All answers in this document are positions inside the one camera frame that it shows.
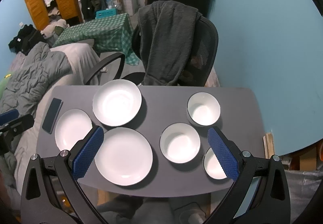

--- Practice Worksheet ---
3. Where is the white bowl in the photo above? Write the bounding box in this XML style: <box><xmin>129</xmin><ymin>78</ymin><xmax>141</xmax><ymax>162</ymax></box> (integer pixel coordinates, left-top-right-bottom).
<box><xmin>159</xmin><ymin>123</ymin><xmax>200</xmax><ymax>164</ymax></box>
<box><xmin>187</xmin><ymin>92</ymin><xmax>221</xmax><ymax>127</ymax></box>
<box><xmin>203</xmin><ymin>148</ymin><xmax>227</xmax><ymax>180</ymax></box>

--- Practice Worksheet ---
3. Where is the large white plate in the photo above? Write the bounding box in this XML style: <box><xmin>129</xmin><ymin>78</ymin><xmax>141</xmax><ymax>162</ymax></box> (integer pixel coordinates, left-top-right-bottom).
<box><xmin>95</xmin><ymin>127</ymin><xmax>153</xmax><ymax>186</ymax></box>

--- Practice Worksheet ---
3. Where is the black smartphone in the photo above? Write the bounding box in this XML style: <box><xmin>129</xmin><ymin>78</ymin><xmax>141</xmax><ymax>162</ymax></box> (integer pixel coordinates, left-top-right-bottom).
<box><xmin>42</xmin><ymin>98</ymin><xmax>63</xmax><ymax>134</ymax></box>

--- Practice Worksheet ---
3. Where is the grey quilted blanket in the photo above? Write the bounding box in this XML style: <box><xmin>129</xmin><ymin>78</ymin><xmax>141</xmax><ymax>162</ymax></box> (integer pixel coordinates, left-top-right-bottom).
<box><xmin>1</xmin><ymin>42</ymin><xmax>72</xmax><ymax>116</ymax></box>

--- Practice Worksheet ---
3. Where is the green pillow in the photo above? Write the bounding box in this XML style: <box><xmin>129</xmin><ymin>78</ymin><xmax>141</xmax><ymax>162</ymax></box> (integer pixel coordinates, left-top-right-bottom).
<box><xmin>0</xmin><ymin>73</ymin><xmax>13</xmax><ymax>98</ymax></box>

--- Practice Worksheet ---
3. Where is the black clothes pile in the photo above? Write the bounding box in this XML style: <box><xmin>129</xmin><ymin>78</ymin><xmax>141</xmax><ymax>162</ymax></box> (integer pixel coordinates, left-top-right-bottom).
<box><xmin>8</xmin><ymin>24</ymin><xmax>46</xmax><ymax>56</ymax></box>

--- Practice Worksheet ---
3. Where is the black mesh office chair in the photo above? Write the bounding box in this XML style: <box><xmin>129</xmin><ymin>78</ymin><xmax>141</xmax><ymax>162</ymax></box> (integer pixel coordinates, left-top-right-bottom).
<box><xmin>83</xmin><ymin>16</ymin><xmax>219</xmax><ymax>87</ymax></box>

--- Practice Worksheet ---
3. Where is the green checkered tablecloth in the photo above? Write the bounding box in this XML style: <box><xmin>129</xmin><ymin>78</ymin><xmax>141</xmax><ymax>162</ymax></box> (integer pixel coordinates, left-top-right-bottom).
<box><xmin>54</xmin><ymin>13</ymin><xmax>140</xmax><ymax>66</ymax></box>

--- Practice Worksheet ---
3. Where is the teal storage crate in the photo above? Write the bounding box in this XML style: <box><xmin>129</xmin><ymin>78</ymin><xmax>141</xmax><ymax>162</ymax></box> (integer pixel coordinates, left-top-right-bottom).
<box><xmin>96</xmin><ymin>8</ymin><xmax>117</xmax><ymax>19</ymax></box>

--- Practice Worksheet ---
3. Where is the dark grey fleece robe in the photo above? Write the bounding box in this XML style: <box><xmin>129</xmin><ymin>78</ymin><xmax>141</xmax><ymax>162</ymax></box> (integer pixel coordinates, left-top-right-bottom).
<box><xmin>138</xmin><ymin>0</ymin><xmax>201</xmax><ymax>86</ymax></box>

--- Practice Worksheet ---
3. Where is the wooden board by wall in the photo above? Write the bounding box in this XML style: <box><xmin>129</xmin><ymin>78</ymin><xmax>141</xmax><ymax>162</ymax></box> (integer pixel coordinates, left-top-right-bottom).
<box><xmin>263</xmin><ymin>133</ymin><xmax>275</xmax><ymax>159</ymax></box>

